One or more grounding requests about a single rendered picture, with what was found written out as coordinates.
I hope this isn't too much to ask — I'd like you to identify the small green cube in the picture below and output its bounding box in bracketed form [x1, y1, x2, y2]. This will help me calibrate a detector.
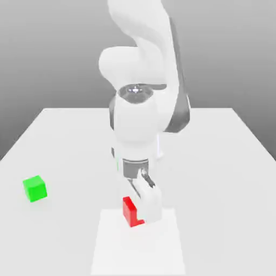
[22, 175, 48, 203]

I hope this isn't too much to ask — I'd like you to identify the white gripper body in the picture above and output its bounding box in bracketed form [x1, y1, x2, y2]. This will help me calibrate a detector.
[127, 169, 163, 224]

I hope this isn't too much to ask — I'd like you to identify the small red cube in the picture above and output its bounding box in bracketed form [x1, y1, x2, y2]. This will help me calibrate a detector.
[122, 196, 146, 228]

